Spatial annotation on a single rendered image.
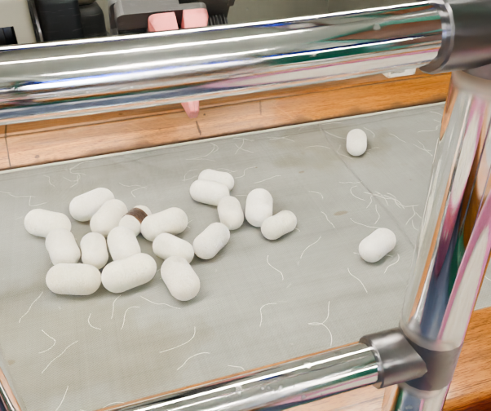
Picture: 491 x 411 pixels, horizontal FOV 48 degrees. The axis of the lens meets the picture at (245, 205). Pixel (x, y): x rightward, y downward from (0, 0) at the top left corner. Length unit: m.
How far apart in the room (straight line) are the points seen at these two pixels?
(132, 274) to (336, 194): 0.19
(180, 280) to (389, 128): 0.31
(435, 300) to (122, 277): 0.23
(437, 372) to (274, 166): 0.33
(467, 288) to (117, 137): 0.42
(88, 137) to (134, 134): 0.04
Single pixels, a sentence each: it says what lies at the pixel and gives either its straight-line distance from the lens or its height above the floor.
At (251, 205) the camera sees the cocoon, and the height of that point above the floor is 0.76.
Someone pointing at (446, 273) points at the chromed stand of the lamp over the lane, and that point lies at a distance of 0.18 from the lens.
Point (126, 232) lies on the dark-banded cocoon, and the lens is 0.41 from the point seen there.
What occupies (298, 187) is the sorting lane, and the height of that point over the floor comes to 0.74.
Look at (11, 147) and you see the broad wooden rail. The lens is 0.56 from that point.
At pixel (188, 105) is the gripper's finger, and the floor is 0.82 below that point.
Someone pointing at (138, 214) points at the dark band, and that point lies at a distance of 0.43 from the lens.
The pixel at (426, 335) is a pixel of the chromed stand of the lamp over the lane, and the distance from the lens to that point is 0.20.
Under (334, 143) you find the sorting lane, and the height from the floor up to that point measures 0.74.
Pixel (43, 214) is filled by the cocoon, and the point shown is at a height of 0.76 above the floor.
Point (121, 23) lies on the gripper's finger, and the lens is 0.46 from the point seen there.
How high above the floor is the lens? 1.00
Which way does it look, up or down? 35 degrees down
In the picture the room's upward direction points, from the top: 1 degrees counter-clockwise
